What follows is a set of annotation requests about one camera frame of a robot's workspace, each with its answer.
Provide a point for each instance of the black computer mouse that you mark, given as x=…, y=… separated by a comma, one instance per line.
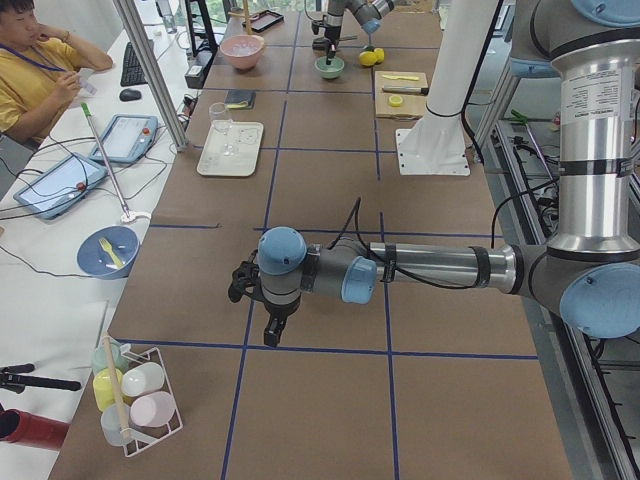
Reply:
x=129, y=94

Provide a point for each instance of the blue bowl with fork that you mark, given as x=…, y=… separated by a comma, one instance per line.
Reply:
x=96, y=262

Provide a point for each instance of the black tray with glasses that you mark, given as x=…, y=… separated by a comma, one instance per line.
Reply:
x=260, y=22

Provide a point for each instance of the cream bear tray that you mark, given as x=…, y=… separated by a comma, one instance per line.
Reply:
x=247, y=137

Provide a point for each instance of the yellow plastic cup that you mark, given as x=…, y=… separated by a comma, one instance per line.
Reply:
x=103, y=390

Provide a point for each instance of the clear wine glass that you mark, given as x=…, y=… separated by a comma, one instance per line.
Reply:
x=221, y=123

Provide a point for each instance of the yellow lemon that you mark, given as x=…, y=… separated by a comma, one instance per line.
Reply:
x=379, y=55
x=368, y=58

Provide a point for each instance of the black keyboard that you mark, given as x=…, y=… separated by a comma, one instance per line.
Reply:
x=132, y=73

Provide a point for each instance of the wooden mug tree stand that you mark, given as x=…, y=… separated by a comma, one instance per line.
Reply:
x=246, y=14

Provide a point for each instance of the near blue teach pendant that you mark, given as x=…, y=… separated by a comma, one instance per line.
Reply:
x=59, y=188

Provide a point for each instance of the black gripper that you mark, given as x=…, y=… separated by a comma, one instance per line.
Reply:
x=331, y=33
x=280, y=309

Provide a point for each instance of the long metal grabber stick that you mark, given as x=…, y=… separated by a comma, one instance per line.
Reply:
x=128, y=215

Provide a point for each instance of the red bottle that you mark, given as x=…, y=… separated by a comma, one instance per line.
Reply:
x=24, y=428

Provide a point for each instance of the green ceramic bowl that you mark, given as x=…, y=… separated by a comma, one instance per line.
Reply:
x=329, y=69

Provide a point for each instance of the far blue teach pendant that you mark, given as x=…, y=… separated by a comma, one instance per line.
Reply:
x=128, y=137

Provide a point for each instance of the blue teach pendant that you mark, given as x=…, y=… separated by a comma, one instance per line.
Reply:
x=59, y=188
x=128, y=137

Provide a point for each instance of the pink plastic cup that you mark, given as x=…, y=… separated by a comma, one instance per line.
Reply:
x=153, y=410

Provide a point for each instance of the grey folded cloth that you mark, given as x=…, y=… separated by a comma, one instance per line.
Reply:
x=240, y=99

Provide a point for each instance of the aluminium frame post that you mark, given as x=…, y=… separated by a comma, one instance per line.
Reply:
x=136, y=32

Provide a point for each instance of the black tripod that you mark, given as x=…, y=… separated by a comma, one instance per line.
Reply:
x=17, y=378

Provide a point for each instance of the lemon half slice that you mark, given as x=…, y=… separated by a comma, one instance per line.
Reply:
x=395, y=101

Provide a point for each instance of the metal cylinder tool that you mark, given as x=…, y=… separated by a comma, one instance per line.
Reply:
x=406, y=90

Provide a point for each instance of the pink bowl with ice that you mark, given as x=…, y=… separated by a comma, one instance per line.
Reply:
x=242, y=51

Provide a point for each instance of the white wire cup rack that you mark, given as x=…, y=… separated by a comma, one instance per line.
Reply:
x=143, y=437

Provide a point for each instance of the white plastic cup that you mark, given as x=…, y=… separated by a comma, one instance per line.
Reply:
x=143, y=379

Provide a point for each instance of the yellow plastic knife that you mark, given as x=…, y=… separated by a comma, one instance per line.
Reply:
x=401, y=77

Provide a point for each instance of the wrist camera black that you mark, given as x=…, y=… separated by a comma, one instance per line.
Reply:
x=245, y=282

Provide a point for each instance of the light blue plastic cup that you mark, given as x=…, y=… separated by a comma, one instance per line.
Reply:
x=111, y=427

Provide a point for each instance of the wooden cutting board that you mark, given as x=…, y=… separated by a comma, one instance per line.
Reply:
x=414, y=106

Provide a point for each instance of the yellow plastic fork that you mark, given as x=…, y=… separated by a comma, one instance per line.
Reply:
x=107, y=247

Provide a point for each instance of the person in yellow shirt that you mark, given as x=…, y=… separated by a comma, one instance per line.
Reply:
x=40, y=71

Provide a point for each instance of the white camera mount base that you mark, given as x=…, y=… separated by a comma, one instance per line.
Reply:
x=435, y=145

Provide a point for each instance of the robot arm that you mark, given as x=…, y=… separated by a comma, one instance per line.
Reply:
x=588, y=272
x=368, y=14

